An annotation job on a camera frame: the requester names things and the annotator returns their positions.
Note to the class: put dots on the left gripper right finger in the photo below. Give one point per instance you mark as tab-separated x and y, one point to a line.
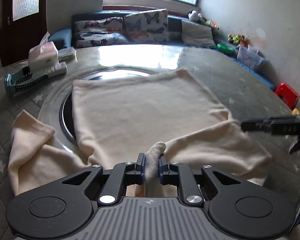
180	175

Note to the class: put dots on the small green packet stack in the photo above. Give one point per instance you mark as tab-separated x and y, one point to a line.
67	54

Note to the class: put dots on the colourful plush toys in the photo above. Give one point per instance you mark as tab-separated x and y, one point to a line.
238	40

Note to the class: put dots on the butterfly pillow left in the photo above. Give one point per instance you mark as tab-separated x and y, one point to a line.
104	32

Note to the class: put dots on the tissue box pink white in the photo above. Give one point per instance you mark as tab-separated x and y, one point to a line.
43	55

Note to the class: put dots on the dark wooden door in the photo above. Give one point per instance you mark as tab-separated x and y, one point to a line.
22	26

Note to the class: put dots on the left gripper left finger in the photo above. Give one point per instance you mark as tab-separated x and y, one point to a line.
121	176

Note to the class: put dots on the cream sweatshirt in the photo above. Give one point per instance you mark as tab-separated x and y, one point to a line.
168	113

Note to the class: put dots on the green bowl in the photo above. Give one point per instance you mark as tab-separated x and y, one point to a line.
225	49

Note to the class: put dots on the red plastic stool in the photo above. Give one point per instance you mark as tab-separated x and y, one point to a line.
288	95

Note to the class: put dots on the clear plastic storage box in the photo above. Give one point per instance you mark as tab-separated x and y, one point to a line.
250	59

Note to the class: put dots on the butterfly pillow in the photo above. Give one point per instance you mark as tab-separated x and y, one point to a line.
104	32
148	26

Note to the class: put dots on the panda plush toy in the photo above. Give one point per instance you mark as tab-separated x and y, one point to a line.
196	17

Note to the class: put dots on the blue sofa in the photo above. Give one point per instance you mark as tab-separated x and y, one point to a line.
64	38

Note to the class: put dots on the butterfly pillow right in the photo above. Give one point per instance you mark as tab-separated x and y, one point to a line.
148	26

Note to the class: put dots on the grey cushion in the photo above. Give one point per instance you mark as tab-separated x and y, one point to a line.
197	35

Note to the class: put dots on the round black induction cooktop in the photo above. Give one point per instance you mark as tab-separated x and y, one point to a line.
66	120

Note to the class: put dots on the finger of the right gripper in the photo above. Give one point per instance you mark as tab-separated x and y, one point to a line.
275	125

